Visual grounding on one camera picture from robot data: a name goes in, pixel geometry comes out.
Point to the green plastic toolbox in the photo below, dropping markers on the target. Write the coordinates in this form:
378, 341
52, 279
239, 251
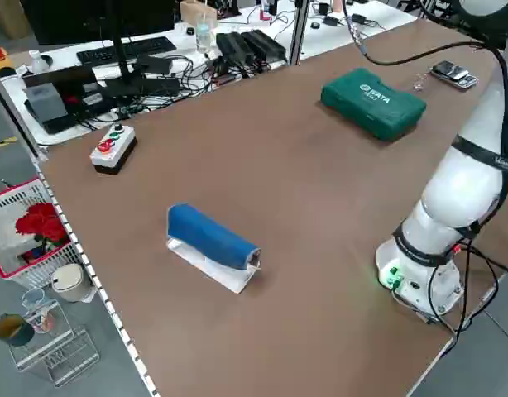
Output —
374, 103

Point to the small clear measuring cup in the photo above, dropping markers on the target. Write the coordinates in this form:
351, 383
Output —
421, 82

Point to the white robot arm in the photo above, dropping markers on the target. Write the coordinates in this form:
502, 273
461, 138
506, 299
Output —
456, 194

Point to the black digital kitchen scale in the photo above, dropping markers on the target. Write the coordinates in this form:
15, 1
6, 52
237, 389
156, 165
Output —
452, 74

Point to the dark green cup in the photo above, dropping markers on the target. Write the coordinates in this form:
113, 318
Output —
20, 337

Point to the white towel stand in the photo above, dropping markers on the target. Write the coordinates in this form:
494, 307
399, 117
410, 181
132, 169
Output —
225, 279

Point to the white three-button control box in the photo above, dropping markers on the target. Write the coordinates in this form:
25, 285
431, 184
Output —
113, 153

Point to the black power brick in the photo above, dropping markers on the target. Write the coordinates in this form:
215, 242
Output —
233, 47
264, 44

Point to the tall clear water bottle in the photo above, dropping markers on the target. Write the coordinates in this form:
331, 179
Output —
204, 35

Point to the pink bottle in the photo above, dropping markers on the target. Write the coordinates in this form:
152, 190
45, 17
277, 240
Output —
265, 11

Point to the black monitor stand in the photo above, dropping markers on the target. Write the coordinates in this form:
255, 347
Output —
121, 62

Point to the small black power adapter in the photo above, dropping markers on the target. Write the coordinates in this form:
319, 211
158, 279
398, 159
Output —
331, 20
358, 18

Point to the brown cardboard box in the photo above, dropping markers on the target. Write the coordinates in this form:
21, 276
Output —
198, 10

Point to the black keyboard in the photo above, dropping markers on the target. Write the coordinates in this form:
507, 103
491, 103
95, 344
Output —
126, 49

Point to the small white trash bin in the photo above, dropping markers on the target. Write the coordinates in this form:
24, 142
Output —
70, 283

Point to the red artificial flowers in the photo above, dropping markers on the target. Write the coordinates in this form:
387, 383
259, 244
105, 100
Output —
43, 221

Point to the white desk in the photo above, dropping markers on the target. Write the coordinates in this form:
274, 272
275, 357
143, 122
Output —
386, 16

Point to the black flat box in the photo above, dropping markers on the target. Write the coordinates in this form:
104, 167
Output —
59, 77

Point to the grey box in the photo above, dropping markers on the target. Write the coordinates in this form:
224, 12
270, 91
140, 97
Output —
45, 103

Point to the red and white shopping basket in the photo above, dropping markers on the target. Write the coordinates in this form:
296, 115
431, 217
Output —
14, 198

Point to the black computer monitor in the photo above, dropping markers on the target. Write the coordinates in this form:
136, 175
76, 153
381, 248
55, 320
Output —
92, 20

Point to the clear plastic jug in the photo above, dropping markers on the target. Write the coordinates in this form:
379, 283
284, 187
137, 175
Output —
32, 299

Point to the small clear bottle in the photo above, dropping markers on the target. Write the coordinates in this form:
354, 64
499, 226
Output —
36, 62

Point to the aluminium frame post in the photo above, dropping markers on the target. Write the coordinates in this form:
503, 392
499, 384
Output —
14, 120
298, 33

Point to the slotted aluminium table rail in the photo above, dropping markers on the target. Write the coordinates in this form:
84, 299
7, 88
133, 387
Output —
99, 287

